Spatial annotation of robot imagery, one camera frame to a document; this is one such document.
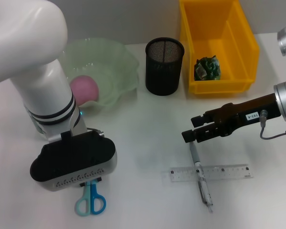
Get green plastic wrapper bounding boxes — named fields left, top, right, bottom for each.
left=194, top=55, right=222, bottom=81

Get pink peach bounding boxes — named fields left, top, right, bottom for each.
left=70, top=75, right=100, bottom=105

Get green wavy glass fruit plate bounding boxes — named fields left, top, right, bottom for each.
left=61, top=37, right=141, bottom=112

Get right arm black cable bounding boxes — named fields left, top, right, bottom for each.
left=259, top=109, right=286, bottom=140

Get grey clear pen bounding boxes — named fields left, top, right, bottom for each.
left=189, top=140, right=215, bottom=213

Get yellow plastic bin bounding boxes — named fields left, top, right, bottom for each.
left=179, top=0, right=260, bottom=96

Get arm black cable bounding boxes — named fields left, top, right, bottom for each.
left=87, top=127, right=105, bottom=138
left=259, top=109, right=286, bottom=140

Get blue scissors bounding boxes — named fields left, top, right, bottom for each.
left=75, top=180, right=107, bottom=217

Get transparent plastic ruler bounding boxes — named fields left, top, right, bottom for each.
left=162, top=164, right=255, bottom=183

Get black mesh pen holder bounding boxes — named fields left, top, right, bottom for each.
left=145, top=37, right=185, bottom=96

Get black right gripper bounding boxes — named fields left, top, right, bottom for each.
left=182, top=94, right=282, bottom=144

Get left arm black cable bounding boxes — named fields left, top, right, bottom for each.
left=87, top=127, right=105, bottom=138

